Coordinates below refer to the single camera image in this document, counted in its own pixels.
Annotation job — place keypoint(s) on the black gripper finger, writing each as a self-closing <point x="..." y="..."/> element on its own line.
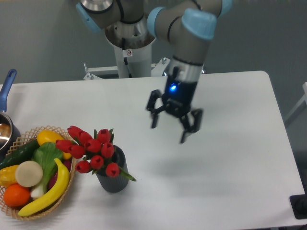
<point x="191" y="123"/>
<point x="155" y="94"/>

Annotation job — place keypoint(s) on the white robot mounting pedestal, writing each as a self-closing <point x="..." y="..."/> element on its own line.
<point x="132" y="42"/>

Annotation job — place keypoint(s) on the white furniture frame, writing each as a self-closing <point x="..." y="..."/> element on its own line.
<point x="297" y="109"/>

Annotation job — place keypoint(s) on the red tulip bouquet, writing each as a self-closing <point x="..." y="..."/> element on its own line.
<point x="94" y="152"/>

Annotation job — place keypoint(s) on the green cucumber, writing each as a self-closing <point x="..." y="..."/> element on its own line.
<point x="20" y="155"/>

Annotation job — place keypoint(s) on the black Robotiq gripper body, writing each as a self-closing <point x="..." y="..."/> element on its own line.
<point x="178" y="96"/>

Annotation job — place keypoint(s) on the dark grey ribbed vase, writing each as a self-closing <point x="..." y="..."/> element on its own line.
<point x="114" y="184"/>

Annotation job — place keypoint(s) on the yellow banana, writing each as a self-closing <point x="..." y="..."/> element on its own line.
<point x="52" y="195"/>

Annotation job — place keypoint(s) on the woven wicker basket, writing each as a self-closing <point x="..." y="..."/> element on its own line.
<point x="27" y="137"/>

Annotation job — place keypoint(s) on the yellow lemon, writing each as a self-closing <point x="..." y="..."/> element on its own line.
<point x="49" y="137"/>

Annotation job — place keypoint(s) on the black device at table edge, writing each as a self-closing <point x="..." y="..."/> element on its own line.
<point x="299" y="206"/>

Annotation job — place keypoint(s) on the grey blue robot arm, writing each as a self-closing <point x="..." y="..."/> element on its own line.
<point x="203" y="23"/>

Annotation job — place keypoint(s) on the orange fruit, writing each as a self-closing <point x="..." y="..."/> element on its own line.
<point x="16" y="195"/>

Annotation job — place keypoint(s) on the green bok choy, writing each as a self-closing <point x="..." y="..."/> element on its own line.
<point x="49" y="169"/>

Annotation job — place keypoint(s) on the blue handled saucepan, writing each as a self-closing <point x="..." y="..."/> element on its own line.
<point x="8" y="131"/>

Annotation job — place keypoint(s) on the yellow bell pepper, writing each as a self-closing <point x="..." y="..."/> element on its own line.
<point x="7" y="176"/>

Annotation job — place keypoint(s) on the beige round disc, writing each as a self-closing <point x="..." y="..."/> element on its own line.
<point x="28" y="174"/>

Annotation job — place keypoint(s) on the purple red vegetable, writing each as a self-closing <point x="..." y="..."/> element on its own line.
<point x="53" y="179"/>

